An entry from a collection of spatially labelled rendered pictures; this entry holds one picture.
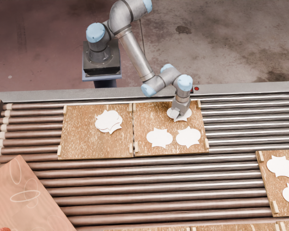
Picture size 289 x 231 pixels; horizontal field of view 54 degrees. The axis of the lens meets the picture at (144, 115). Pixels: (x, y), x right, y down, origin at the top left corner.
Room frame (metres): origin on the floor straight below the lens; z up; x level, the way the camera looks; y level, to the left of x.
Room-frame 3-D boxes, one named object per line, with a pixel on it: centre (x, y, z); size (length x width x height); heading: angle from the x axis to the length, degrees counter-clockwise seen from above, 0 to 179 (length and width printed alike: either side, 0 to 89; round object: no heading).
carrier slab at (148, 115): (0.81, -0.14, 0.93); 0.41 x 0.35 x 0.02; 93
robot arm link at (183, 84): (0.90, -0.20, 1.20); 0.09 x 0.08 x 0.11; 37
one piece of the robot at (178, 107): (0.88, -0.19, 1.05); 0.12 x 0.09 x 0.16; 146
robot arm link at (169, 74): (0.97, -0.13, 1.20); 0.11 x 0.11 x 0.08; 37
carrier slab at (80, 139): (0.79, 0.27, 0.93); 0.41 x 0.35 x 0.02; 92
